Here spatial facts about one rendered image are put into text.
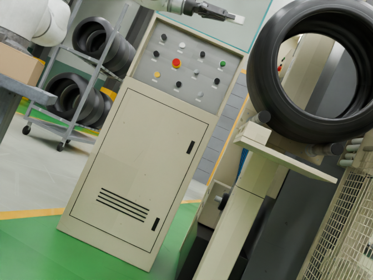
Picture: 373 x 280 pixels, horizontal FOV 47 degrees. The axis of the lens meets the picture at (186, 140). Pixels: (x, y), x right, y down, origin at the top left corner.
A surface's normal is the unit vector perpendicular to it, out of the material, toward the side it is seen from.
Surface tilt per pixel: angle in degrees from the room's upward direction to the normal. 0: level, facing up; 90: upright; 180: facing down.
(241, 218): 90
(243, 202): 90
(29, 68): 90
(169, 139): 90
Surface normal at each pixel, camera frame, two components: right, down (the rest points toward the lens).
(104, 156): -0.04, -0.03
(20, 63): 0.23, 0.09
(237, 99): -0.24, -0.12
